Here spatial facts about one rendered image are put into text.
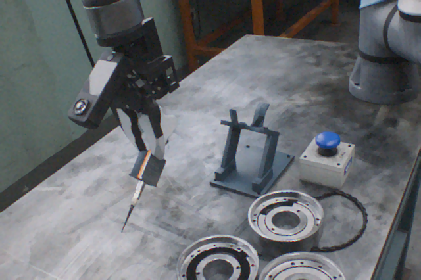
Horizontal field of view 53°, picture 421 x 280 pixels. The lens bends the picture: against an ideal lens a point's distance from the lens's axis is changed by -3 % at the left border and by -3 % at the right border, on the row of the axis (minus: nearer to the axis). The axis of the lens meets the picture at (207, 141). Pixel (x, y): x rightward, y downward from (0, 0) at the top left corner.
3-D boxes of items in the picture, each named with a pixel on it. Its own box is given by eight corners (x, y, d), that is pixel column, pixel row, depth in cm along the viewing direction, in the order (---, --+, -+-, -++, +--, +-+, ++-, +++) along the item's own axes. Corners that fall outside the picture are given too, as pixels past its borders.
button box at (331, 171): (341, 190, 69) (342, 165, 66) (299, 180, 72) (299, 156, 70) (356, 163, 74) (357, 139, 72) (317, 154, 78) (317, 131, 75)
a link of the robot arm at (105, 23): (107, 8, 53) (70, 8, 58) (118, 42, 55) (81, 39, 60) (148, -12, 57) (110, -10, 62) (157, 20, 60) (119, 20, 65)
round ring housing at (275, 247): (316, 269, 56) (316, 247, 54) (240, 254, 60) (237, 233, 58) (328, 215, 64) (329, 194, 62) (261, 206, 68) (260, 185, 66)
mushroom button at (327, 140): (335, 170, 69) (335, 144, 67) (311, 165, 71) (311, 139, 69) (343, 157, 72) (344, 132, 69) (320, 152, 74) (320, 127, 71)
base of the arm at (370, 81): (359, 71, 104) (361, 32, 99) (424, 79, 97) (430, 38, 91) (339, 98, 94) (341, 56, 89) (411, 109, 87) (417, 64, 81)
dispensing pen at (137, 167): (106, 225, 66) (148, 128, 70) (123, 232, 70) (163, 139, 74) (116, 229, 65) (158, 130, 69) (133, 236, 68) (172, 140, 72)
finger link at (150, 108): (170, 135, 64) (149, 81, 60) (164, 140, 63) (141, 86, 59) (149, 132, 67) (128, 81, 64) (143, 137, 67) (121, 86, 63)
